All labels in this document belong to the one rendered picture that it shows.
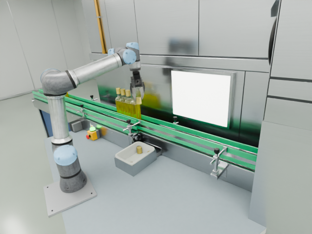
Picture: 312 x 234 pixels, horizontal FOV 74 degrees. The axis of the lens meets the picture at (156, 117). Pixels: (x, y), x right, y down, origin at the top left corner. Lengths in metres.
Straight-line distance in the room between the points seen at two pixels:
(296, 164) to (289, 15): 0.48
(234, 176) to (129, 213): 0.58
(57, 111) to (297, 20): 1.11
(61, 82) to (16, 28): 6.27
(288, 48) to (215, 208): 0.76
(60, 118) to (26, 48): 6.15
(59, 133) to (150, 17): 0.92
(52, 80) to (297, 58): 0.98
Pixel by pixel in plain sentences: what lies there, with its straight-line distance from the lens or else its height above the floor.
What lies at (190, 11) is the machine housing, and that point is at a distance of 1.33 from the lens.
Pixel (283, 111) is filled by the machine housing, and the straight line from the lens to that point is 0.81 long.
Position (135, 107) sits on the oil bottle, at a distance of 1.53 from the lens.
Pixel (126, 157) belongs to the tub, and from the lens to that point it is 1.45.
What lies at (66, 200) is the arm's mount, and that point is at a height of 0.76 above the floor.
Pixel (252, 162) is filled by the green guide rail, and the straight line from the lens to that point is 1.17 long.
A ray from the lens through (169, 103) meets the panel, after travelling 1.48.
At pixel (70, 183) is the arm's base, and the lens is 1.29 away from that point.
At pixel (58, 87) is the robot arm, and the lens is 1.10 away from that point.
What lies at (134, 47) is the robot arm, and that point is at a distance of 1.32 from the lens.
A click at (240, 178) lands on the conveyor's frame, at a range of 1.23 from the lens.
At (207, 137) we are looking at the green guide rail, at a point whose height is 0.94.
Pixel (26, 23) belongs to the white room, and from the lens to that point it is 7.41.
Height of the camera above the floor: 1.58
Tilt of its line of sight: 23 degrees down
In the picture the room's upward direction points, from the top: 5 degrees counter-clockwise
